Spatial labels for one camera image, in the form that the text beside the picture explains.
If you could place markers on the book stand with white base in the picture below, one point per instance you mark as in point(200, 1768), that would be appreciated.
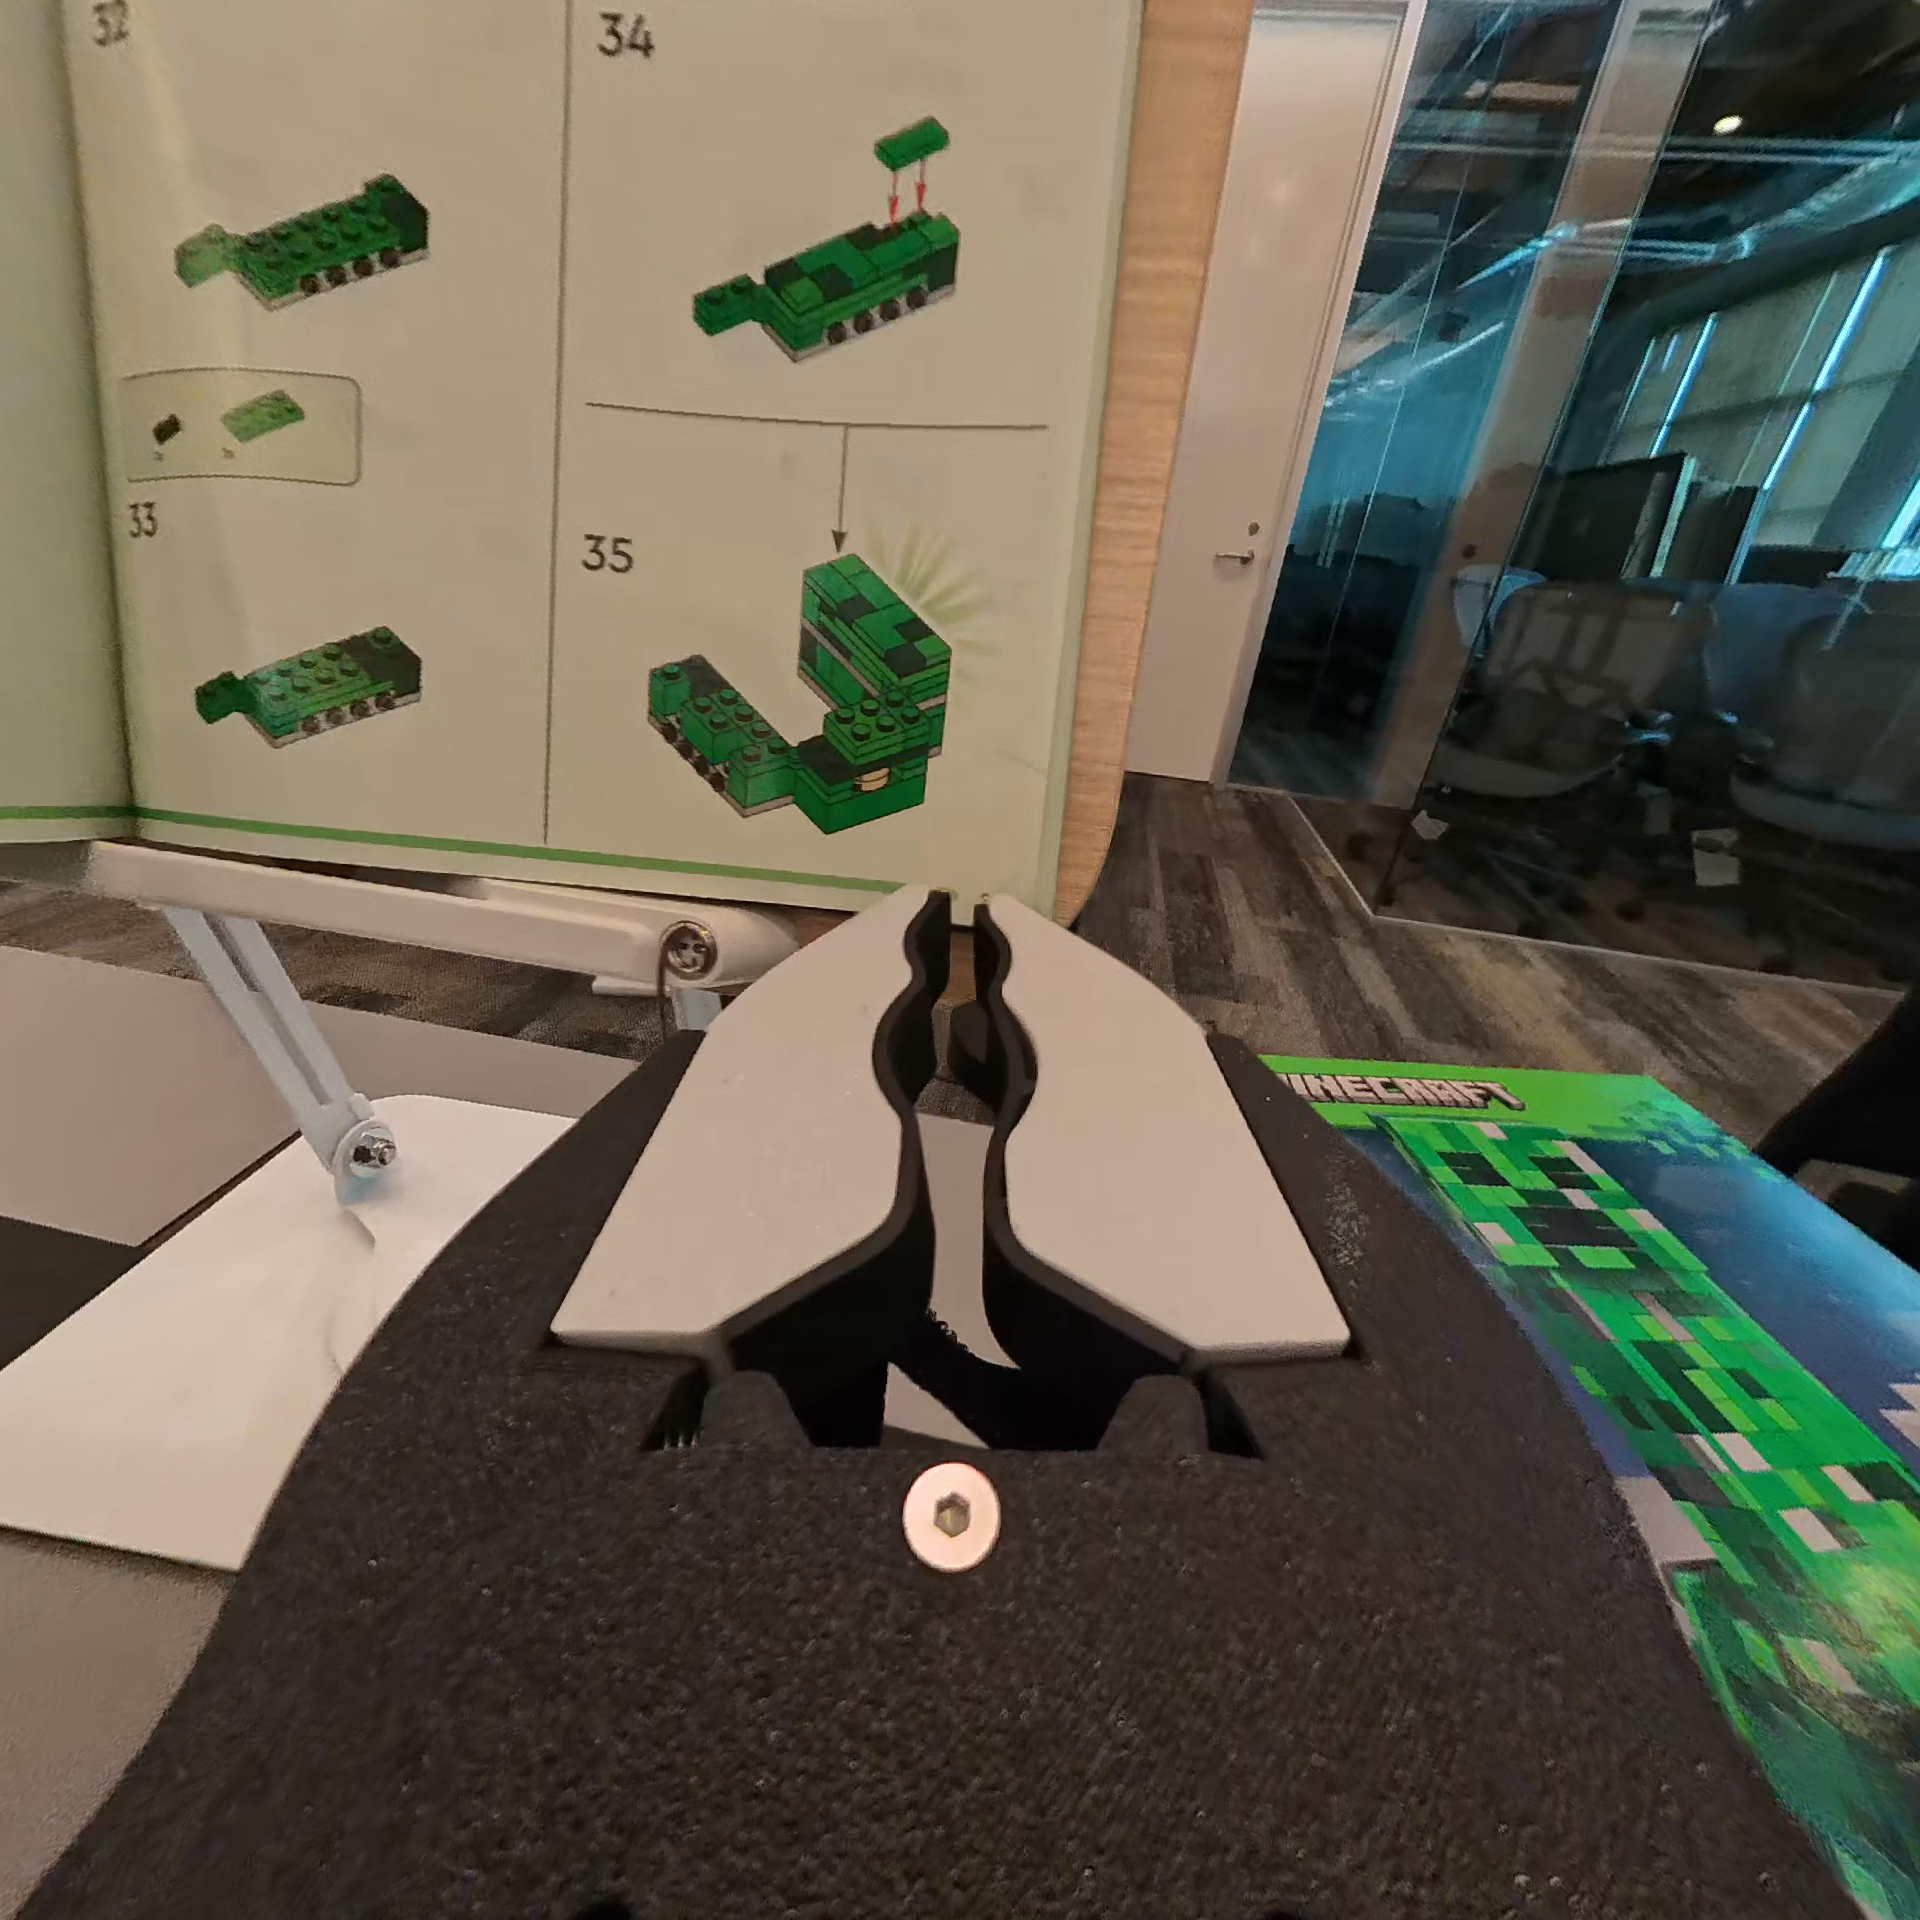
point(225, 1351)

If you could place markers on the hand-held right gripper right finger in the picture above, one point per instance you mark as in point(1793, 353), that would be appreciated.
point(1170, 1201)

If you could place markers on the white door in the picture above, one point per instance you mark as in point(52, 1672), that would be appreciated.
point(1275, 374)

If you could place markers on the green brick instruction booklet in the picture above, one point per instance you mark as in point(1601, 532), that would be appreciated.
point(375, 600)

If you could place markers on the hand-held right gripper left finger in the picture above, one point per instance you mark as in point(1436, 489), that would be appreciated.
point(751, 1171)

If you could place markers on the grey desk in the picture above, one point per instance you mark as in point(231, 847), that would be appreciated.
point(91, 1725)

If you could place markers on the grey office chair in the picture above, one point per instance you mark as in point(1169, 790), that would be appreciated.
point(1574, 705)
point(1831, 750)

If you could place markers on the green pixel print box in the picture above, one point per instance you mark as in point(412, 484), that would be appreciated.
point(1651, 1351)

